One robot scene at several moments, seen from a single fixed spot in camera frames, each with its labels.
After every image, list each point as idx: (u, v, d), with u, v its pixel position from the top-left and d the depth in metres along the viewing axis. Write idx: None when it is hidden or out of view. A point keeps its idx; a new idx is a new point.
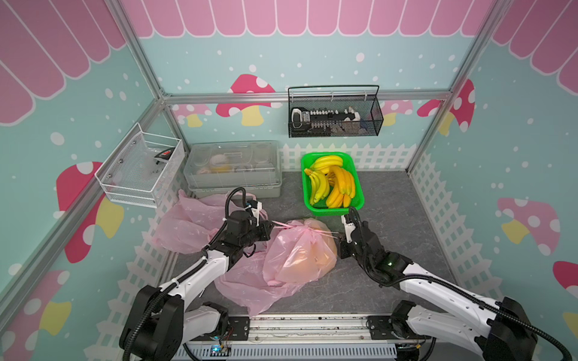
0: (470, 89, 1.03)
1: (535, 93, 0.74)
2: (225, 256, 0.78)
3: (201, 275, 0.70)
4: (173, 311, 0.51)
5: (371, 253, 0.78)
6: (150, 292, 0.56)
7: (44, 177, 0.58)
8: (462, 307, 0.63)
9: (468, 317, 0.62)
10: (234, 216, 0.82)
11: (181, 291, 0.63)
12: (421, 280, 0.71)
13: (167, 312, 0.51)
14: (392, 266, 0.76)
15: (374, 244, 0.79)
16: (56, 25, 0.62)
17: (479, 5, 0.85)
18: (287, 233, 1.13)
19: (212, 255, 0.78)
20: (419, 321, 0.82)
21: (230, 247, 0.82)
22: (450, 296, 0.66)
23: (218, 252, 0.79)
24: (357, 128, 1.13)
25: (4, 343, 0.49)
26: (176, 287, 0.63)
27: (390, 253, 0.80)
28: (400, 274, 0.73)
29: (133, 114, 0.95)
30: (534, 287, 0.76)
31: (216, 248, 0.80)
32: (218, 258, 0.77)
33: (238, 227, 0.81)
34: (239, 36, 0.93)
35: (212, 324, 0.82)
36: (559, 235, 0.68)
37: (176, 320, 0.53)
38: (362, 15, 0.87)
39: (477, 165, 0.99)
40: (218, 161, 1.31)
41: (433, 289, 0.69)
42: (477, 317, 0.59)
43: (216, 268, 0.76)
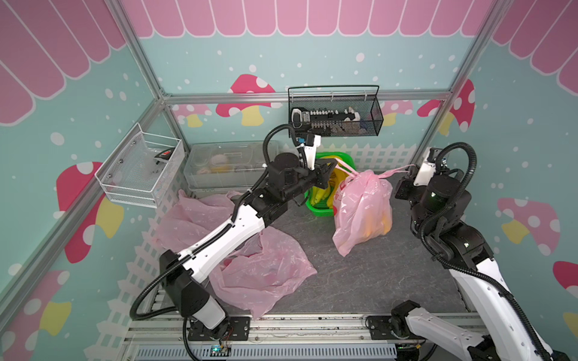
0: (470, 89, 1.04)
1: (536, 92, 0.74)
2: (257, 217, 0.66)
3: (223, 244, 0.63)
4: (181, 287, 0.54)
5: (448, 216, 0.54)
6: (171, 258, 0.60)
7: (44, 177, 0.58)
8: (518, 341, 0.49)
9: (510, 347, 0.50)
10: (276, 165, 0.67)
11: (195, 265, 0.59)
12: (491, 286, 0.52)
13: (177, 286, 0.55)
14: (468, 250, 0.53)
15: (460, 207, 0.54)
16: (56, 25, 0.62)
17: (479, 5, 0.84)
18: (352, 189, 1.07)
19: (243, 214, 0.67)
20: (418, 320, 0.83)
21: (269, 201, 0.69)
22: (510, 323, 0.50)
23: (252, 210, 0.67)
24: (357, 128, 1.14)
25: (4, 342, 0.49)
26: (192, 259, 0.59)
27: (461, 226, 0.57)
28: (471, 268, 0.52)
29: (133, 114, 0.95)
30: (535, 287, 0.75)
31: (250, 201, 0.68)
32: (248, 221, 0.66)
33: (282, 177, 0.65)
34: (239, 36, 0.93)
35: (215, 322, 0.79)
36: (559, 235, 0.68)
37: (193, 290, 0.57)
38: (362, 15, 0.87)
39: (477, 165, 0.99)
40: (218, 161, 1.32)
41: (497, 305, 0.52)
42: (527, 359, 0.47)
43: (244, 234, 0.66)
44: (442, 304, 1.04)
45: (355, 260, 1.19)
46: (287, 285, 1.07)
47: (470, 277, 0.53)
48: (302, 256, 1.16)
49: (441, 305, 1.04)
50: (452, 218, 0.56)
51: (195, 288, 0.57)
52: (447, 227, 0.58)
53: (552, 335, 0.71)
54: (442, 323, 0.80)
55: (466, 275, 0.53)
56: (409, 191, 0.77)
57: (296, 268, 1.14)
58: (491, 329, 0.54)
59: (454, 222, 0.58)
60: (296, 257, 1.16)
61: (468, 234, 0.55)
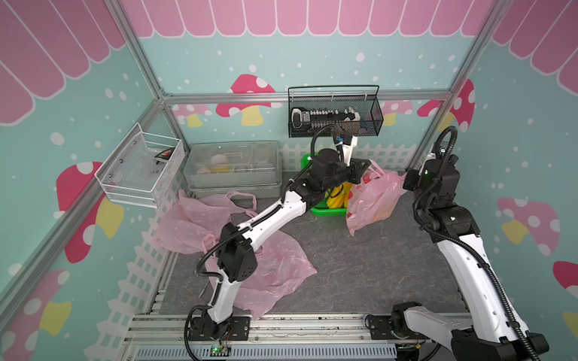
0: (470, 89, 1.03)
1: (536, 92, 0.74)
2: (302, 201, 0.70)
3: (274, 219, 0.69)
4: (243, 253, 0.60)
5: (436, 190, 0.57)
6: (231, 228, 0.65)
7: (44, 177, 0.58)
8: (490, 310, 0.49)
9: (482, 317, 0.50)
10: (318, 157, 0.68)
11: (253, 234, 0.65)
12: (470, 256, 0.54)
13: (240, 251, 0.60)
14: (454, 222, 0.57)
15: (448, 184, 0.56)
16: (57, 25, 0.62)
17: (479, 5, 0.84)
18: (376, 184, 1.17)
19: (289, 198, 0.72)
20: (415, 313, 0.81)
21: (311, 189, 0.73)
22: (485, 292, 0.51)
23: (296, 195, 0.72)
24: (357, 128, 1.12)
25: (4, 342, 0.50)
26: (250, 229, 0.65)
27: (455, 206, 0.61)
28: (452, 235, 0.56)
29: (133, 114, 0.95)
30: (536, 287, 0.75)
31: (294, 189, 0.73)
32: (295, 203, 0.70)
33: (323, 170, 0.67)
34: (239, 36, 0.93)
35: (225, 313, 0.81)
36: (559, 235, 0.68)
37: (249, 257, 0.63)
38: (362, 15, 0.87)
39: (477, 165, 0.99)
40: (218, 161, 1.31)
41: (475, 275, 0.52)
42: (495, 326, 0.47)
43: (290, 213, 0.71)
44: (442, 304, 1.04)
45: (355, 260, 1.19)
46: (287, 285, 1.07)
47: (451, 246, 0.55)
48: (302, 256, 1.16)
49: (441, 305, 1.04)
50: (444, 195, 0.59)
51: (251, 256, 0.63)
52: (439, 204, 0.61)
53: (551, 335, 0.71)
54: (435, 315, 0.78)
55: (445, 242, 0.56)
56: (415, 181, 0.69)
57: (296, 268, 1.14)
58: (470, 304, 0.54)
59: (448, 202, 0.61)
60: (296, 257, 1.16)
61: (459, 213, 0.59)
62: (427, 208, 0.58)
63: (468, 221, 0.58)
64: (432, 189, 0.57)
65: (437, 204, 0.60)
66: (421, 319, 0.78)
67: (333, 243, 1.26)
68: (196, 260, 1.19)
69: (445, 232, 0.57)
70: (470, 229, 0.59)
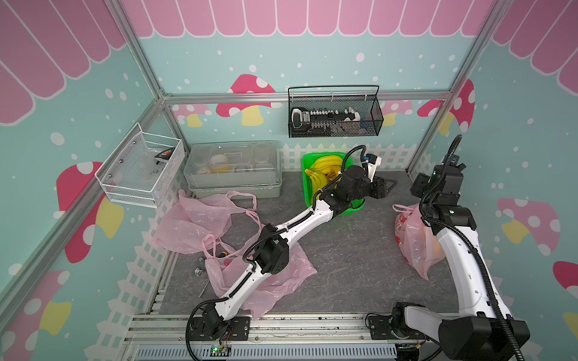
0: (470, 89, 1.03)
1: (535, 92, 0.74)
2: (329, 210, 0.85)
3: (307, 223, 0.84)
4: (280, 250, 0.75)
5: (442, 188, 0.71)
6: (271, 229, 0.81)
7: (44, 177, 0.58)
8: (472, 287, 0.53)
9: (466, 296, 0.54)
10: (348, 172, 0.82)
11: (289, 235, 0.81)
12: (462, 243, 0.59)
13: (278, 249, 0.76)
14: (451, 213, 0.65)
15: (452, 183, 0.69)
16: (56, 25, 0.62)
17: (479, 5, 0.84)
18: (412, 220, 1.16)
19: (320, 206, 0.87)
20: (414, 311, 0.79)
21: (338, 198, 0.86)
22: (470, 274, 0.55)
23: (326, 203, 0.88)
24: (357, 128, 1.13)
25: (4, 342, 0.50)
26: (286, 231, 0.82)
27: (457, 205, 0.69)
28: (450, 223, 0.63)
29: (133, 114, 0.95)
30: (536, 287, 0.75)
31: (324, 198, 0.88)
32: (324, 210, 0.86)
33: (351, 183, 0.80)
34: (239, 36, 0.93)
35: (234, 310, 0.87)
36: (559, 235, 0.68)
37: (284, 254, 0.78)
38: (361, 15, 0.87)
39: (477, 165, 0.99)
40: (218, 161, 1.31)
41: (464, 258, 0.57)
42: (475, 304, 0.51)
43: (320, 219, 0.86)
44: (442, 304, 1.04)
45: (355, 260, 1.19)
46: (287, 285, 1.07)
47: (447, 233, 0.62)
48: (302, 256, 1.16)
49: (441, 306, 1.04)
50: (447, 194, 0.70)
51: (286, 253, 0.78)
52: (445, 201, 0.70)
53: (551, 335, 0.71)
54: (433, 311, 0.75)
55: (442, 230, 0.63)
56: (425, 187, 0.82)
57: (297, 268, 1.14)
58: (457, 286, 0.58)
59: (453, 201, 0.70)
60: (296, 257, 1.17)
61: (459, 209, 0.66)
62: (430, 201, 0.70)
63: (466, 216, 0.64)
64: (437, 187, 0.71)
65: (441, 200, 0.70)
66: (420, 314, 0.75)
67: (333, 243, 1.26)
68: (196, 260, 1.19)
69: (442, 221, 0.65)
70: (468, 223, 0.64)
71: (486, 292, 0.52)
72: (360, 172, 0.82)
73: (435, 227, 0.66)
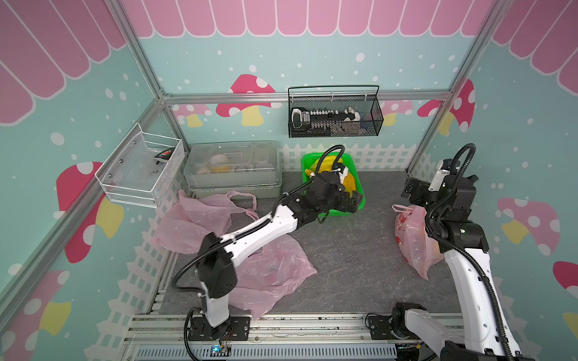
0: (470, 89, 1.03)
1: (535, 92, 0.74)
2: (292, 219, 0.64)
3: (263, 235, 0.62)
4: (220, 268, 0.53)
5: (451, 202, 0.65)
6: (214, 239, 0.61)
7: (44, 177, 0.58)
8: (479, 319, 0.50)
9: (472, 329, 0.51)
10: (321, 175, 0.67)
11: (235, 248, 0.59)
12: (472, 268, 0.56)
13: (217, 265, 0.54)
14: (464, 234, 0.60)
15: (464, 198, 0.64)
16: (57, 25, 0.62)
17: (479, 5, 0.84)
18: (412, 220, 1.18)
19: (280, 212, 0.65)
20: (415, 316, 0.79)
21: (306, 206, 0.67)
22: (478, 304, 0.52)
23: (289, 211, 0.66)
24: (357, 128, 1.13)
25: (4, 342, 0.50)
26: (233, 242, 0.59)
27: (468, 221, 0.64)
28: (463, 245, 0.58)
29: (133, 114, 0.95)
30: (535, 287, 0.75)
31: (286, 203, 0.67)
32: (285, 219, 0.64)
33: (323, 187, 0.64)
34: (239, 36, 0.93)
35: (221, 320, 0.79)
36: (559, 235, 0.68)
37: (228, 274, 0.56)
38: (361, 15, 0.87)
39: (477, 165, 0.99)
40: (218, 161, 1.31)
41: (473, 286, 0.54)
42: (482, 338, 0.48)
43: (281, 230, 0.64)
44: (442, 304, 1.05)
45: (355, 260, 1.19)
46: (287, 285, 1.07)
47: (455, 256, 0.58)
48: (302, 256, 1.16)
49: (441, 305, 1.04)
50: (457, 208, 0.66)
51: (229, 272, 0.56)
52: (454, 217, 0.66)
53: (551, 335, 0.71)
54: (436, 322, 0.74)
55: (452, 253, 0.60)
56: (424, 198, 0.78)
57: (297, 268, 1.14)
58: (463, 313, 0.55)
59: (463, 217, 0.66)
60: (297, 257, 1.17)
61: (470, 227, 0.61)
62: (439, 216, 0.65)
63: (477, 236, 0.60)
64: (448, 201, 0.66)
65: (450, 216, 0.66)
66: (421, 322, 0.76)
67: (333, 243, 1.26)
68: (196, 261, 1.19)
69: (451, 241, 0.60)
70: (479, 245, 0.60)
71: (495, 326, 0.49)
72: (336, 176, 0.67)
73: (444, 246, 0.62)
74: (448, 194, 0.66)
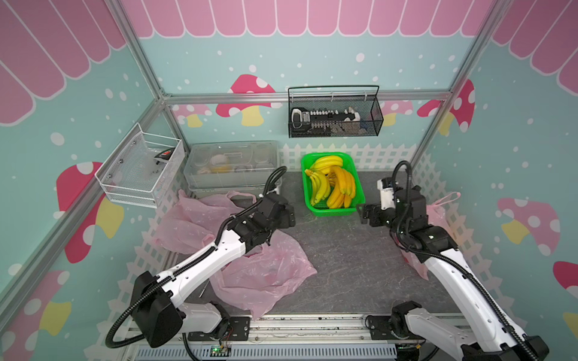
0: (470, 89, 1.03)
1: (535, 93, 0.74)
2: (238, 243, 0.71)
3: (205, 266, 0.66)
4: (157, 311, 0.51)
5: (410, 215, 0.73)
6: (148, 280, 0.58)
7: (44, 177, 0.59)
8: (483, 317, 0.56)
9: (482, 328, 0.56)
10: (271, 198, 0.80)
11: (174, 286, 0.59)
12: (454, 270, 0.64)
13: (154, 309, 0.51)
14: (433, 241, 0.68)
15: (417, 207, 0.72)
16: (57, 26, 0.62)
17: (479, 5, 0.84)
18: None
19: (226, 239, 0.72)
20: (418, 320, 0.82)
21: (252, 227, 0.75)
22: (476, 301, 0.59)
23: (235, 235, 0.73)
24: (357, 128, 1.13)
25: (4, 343, 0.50)
26: (172, 280, 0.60)
27: (430, 226, 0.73)
28: (436, 251, 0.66)
29: (133, 114, 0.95)
30: (535, 287, 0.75)
31: (234, 227, 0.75)
32: (232, 245, 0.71)
33: (272, 209, 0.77)
34: (239, 36, 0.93)
35: (211, 325, 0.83)
36: (560, 235, 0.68)
37: (167, 315, 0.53)
38: (362, 15, 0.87)
39: (477, 165, 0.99)
40: (218, 161, 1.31)
41: (463, 286, 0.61)
42: (493, 335, 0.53)
43: (226, 257, 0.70)
44: (442, 304, 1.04)
45: (355, 261, 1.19)
46: (287, 285, 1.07)
47: (437, 262, 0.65)
48: (302, 256, 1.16)
49: (441, 305, 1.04)
50: (418, 217, 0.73)
51: (170, 313, 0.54)
52: (418, 226, 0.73)
53: (550, 335, 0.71)
54: (440, 323, 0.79)
55: (432, 259, 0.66)
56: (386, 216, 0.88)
57: (297, 268, 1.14)
58: (467, 317, 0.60)
59: (424, 225, 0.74)
60: (297, 257, 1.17)
61: (436, 232, 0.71)
62: (406, 230, 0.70)
63: (445, 238, 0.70)
64: (407, 213, 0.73)
65: (415, 226, 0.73)
66: (427, 326, 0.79)
67: (333, 243, 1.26)
68: None
69: (427, 250, 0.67)
70: (448, 245, 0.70)
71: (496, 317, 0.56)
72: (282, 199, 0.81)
73: (422, 256, 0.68)
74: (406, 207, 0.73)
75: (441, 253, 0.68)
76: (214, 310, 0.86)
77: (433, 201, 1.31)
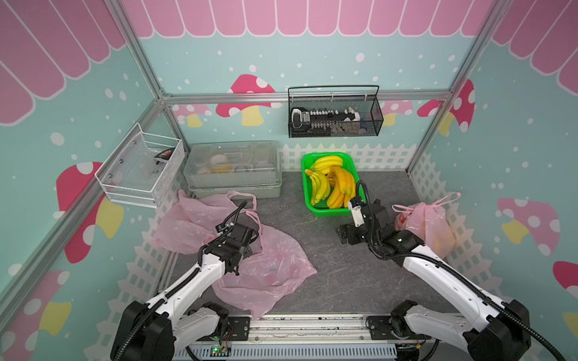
0: (470, 89, 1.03)
1: (535, 93, 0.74)
2: (219, 262, 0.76)
3: (192, 286, 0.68)
4: (157, 333, 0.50)
5: (378, 226, 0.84)
6: (138, 309, 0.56)
7: (44, 177, 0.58)
8: (464, 298, 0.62)
9: (468, 308, 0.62)
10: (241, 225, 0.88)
11: (168, 307, 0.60)
12: (427, 263, 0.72)
13: (153, 331, 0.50)
14: (401, 243, 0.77)
15: (381, 218, 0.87)
16: (57, 26, 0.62)
17: (479, 5, 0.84)
18: (412, 220, 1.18)
19: (207, 261, 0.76)
20: (417, 317, 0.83)
21: (228, 250, 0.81)
22: (454, 285, 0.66)
23: (214, 257, 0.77)
24: (357, 128, 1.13)
25: (4, 343, 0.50)
26: (164, 303, 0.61)
27: (399, 231, 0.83)
28: (406, 250, 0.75)
29: (133, 114, 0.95)
30: (535, 287, 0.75)
31: (211, 251, 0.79)
32: (213, 264, 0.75)
33: (244, 233, 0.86)
34: (239, 36, 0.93)
35: (211, 326, 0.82)
36: (559, 235, 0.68)
37: (163, 338, 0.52)
38: (362, 15, 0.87)
39: (477, 165, 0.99)
40: (218, 161, 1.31)
41: (439, 274, 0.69)
42: (478, 310, 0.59)
43: (210, 276, 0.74)
44: (442, 304, 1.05)
45: (355, 260, 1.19)
46: (287, 285, 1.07)
47: (409, 259, 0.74)
48: (302, 256, 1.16)
49: (441, 305, 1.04)
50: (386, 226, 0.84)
51: (165, 337, 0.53)
52: (387, 233, 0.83)
53: (550, 335, 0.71)
54: (437, 315, 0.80)
55: (406, 259, 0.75)
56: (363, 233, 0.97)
57: (297, 268, 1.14)
58: (457, 305, 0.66)
59: (393, 232, 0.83)
60: (297, 257, 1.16)
61: (404, 235, 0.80)
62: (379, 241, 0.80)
63: (413, 239, 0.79)
64: (375, 226, 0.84)
65: (385, 235, 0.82)
66: (426, 322, 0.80)
67: (333, 243, 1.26)
68: (196, 260, 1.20)
69: (399, 253, 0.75)
70: (418, 243, 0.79)
71: (474, 295, 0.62)
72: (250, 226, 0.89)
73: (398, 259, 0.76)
74: (372, 221, 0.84)
75: (412, 251, 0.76)
76: (208, 313, 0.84)
77: (433, 201, 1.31)
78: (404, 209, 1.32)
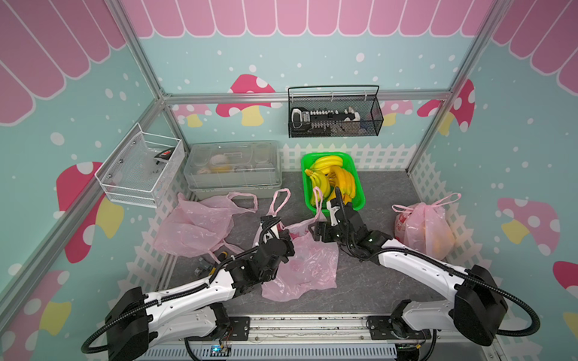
0: (470, 89, 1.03)
1: (535, 92, 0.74)
2: (230, 287, 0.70)
3: (190, 299, 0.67)
4: (131, 335, 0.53)
5: (353, 230, 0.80)
6: (138, 296, 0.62)
7: (44, 177, 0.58)
8: (433, 274, 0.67)
9: (438, 283, 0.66)
10: (266, 247, 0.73)
11: (156, 311, 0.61)
12: (397, 253, 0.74)
13: (130, 330, 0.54)
14: (372, 241, 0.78)
15: (355, 221, 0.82)
16: (56, 25, 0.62)
17: (479, 4, 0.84)
18: (412, 219, 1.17)
19: (220, 280, 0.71)
20: (411, 313, 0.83)
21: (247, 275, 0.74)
22: (423, 266, 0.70)
23: (228, 279, 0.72)
24: (357, 128, 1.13)
25: (4, 342, 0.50)
26: (156, 304, 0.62)
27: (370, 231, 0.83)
28: (378, 248, 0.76)
29: (133, 114, 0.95)
30: (534, 287, 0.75)
31: (229, 270, 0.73)
32: (223, 287, 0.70)
33: (267, 260, 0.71)
34: (239, 36, 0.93)
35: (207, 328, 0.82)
36: (559, 235, 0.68)
37: (136, 341, 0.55)
38: (362, 15, 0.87)
39: (477, 165, 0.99)
40: (218, 161, 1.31)
41: (408, 261, 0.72)
42: (446, 283, 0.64)
43: (214, 297, 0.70)
44: None
45: (355, 260, 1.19)
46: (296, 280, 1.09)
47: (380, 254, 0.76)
48: None
49: None
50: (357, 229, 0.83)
51: (141, 338, 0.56)
52: (360, 235, 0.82)
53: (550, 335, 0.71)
54: (427, 304, 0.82)
55: (380, 256, 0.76)
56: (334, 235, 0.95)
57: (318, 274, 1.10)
58: (427, 283, 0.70)
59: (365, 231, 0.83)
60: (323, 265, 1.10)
61: (375, 235, 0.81)
62: (354, 244, 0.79)
63: (381, 237, 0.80)
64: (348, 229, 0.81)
65: (357, 237, 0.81)
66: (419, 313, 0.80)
67: None
68: (196, 260, 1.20)
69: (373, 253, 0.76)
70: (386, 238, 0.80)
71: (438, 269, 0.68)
72: (278, 248, 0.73)
73: (375, 259, 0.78)
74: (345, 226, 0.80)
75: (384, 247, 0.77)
76: (208, 317, 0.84)
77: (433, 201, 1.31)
78: (404, 209, 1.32)
